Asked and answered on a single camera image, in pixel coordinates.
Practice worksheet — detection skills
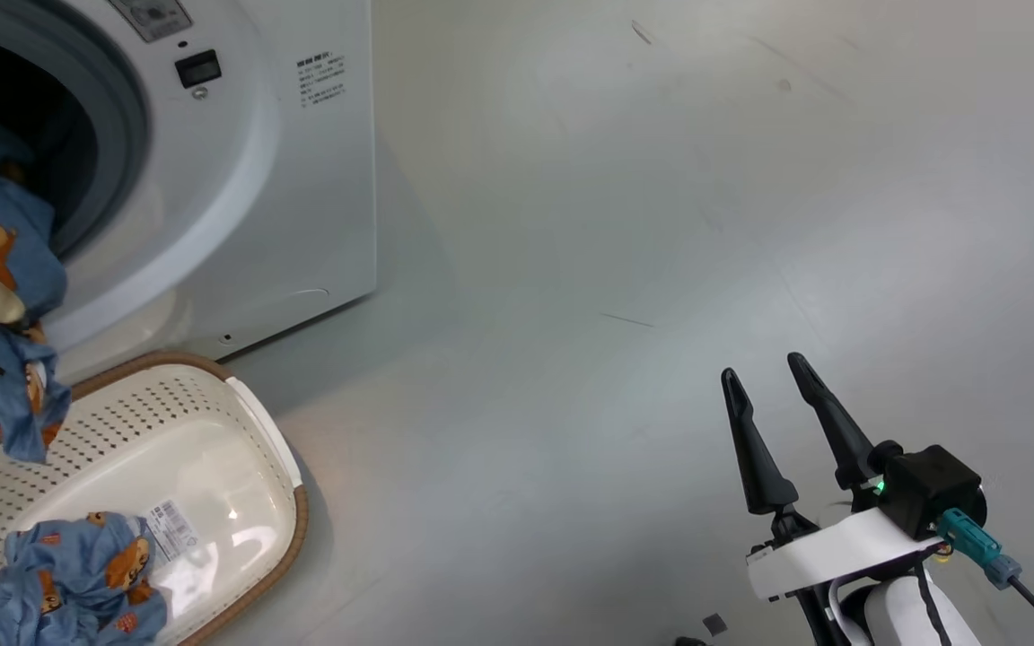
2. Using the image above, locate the barcode label in basket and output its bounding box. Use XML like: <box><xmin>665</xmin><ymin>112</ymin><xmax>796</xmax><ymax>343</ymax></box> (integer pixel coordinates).
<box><xmin>142</xmin><ymin>499</ymin><xmax>204</xmax><ymax>564</ymax></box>

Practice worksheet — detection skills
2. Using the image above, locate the small printed text label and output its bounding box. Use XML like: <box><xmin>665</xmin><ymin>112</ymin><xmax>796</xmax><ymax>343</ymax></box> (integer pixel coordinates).
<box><xmin>295</xmin><ymin>52</ymin><xmax>347</xmax><ymax>110</ymax></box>

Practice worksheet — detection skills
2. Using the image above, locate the white front-load washing machine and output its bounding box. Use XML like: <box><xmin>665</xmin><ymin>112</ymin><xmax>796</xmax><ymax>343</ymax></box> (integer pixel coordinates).
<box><xmin>0</xmin><ymin>0</ymin><xmax>379</xmax><ymax>387</ymax></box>

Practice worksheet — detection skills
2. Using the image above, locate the cream perforated laundry basket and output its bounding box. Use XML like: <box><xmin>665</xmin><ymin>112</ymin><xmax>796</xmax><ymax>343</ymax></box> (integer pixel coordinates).
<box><xmin>0</xmin><ymin>350</ymin><xmax>310</xmax><ymax>646</ymax></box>

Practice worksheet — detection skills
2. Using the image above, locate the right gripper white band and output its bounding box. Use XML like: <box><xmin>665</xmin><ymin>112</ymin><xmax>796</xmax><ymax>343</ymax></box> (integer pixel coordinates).
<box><xmin>720</xmin><ymin>351</ymin><xmax>947</xmax><ymax>646</ymax></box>

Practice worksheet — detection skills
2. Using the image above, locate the grey warning sticker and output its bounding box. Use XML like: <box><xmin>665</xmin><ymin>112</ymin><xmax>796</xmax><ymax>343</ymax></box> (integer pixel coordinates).
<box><xmin>109</xmin><ymin>0</ymin><xmax>193</xmax><ymax>43</ymax></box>

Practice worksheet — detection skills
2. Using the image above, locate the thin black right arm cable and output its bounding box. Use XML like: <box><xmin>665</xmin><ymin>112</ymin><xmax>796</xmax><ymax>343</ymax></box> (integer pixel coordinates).
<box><xmin>915</xmin><ymin>565</ymin><xmax>960</xmax><ymax>646</ymax></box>

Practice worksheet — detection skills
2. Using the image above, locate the blue bear print garment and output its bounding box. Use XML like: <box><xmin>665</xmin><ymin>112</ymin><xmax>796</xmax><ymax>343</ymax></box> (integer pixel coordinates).
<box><xmin>0</xmin><ymin>511</ymin><xmax>168</xmax><ymax>646</ymax></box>

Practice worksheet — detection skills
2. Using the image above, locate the teal plug right camera cable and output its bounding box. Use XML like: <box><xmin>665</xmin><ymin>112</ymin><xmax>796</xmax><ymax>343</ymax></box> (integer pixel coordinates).
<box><xmin>936</xmin><ymin>507</ymin><xmax>1034</xmax><ymax>646</ymax></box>

